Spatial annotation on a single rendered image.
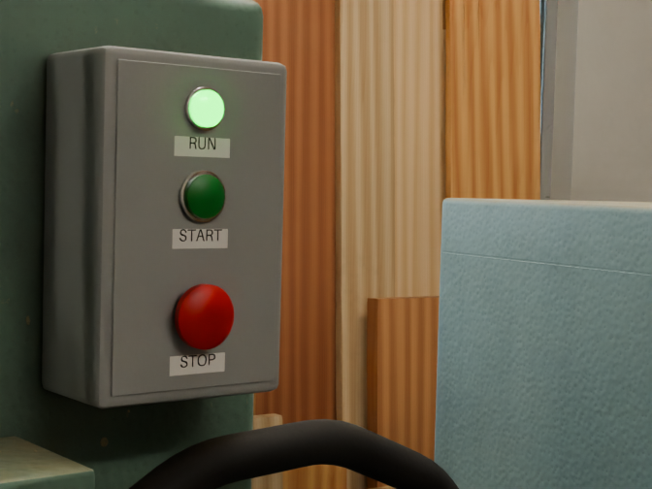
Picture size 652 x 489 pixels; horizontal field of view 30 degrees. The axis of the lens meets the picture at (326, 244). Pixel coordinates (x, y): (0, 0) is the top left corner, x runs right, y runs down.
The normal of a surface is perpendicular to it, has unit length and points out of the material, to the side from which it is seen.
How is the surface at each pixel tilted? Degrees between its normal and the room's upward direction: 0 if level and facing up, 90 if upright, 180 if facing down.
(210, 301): 81
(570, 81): 90
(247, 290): 90
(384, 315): 87
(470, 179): 86
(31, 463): 0
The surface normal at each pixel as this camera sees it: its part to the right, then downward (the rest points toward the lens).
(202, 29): 0.62, 0.06
